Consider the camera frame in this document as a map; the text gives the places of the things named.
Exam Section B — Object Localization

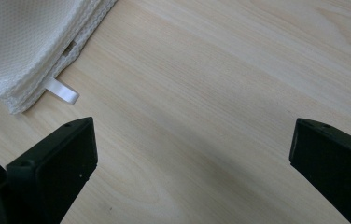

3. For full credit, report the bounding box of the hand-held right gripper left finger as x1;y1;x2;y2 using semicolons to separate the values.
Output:
5;117;99;224

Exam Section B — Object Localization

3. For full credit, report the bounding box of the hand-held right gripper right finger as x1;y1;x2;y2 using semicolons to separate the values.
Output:
288;118;351;224

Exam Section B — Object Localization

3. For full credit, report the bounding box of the white mesh laundry bag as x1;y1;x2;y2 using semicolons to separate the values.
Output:
0;0;119;115

